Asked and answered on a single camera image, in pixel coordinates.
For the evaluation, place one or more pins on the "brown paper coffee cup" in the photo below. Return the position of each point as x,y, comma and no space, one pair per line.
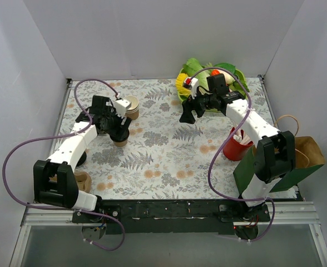
120,143

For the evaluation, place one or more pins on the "dark green spinach leaf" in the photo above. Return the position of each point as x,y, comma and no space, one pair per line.
231,68

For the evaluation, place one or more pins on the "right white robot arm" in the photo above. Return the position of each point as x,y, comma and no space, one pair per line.
238,109

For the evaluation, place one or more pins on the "orange carrot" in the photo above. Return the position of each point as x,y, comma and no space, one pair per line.
216,72

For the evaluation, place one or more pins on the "yellow napa cabbage leaf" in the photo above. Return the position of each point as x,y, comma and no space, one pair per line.
182,91

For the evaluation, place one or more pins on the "stack of black lids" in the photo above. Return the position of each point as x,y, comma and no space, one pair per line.
82,159

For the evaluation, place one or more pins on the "black coffee cup lid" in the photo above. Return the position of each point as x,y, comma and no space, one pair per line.
120,135

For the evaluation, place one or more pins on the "floral patterned table mat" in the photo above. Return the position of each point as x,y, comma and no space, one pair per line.
163,158

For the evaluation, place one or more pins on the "aluminium frame rail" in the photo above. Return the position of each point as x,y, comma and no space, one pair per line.
172,233

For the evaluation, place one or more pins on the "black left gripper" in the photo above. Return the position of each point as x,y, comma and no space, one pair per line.
120,129

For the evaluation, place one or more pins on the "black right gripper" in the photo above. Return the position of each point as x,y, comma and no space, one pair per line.
194,104

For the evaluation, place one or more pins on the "stack of paper cups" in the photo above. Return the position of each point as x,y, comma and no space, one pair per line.
133,111

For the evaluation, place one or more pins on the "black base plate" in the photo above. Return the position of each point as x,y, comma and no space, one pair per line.
224,217

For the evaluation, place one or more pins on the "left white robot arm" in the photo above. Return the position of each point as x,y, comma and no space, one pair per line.
54,178

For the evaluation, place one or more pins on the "green plastic vegetable tray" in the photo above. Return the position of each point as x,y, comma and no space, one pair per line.
237,74

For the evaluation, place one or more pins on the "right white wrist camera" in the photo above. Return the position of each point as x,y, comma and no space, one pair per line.
191,84

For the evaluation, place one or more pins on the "green napa cabbage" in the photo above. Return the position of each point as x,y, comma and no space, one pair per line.
192,66

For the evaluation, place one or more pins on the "red straw holder cup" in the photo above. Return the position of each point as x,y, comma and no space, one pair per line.
235,151

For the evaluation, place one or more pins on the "brown cardboard cup carrier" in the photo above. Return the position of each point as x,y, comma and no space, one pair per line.
83,180

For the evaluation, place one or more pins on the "brown and green paper bag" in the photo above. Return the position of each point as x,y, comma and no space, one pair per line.
277,163

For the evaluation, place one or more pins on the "white radish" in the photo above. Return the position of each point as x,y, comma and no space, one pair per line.
229,79

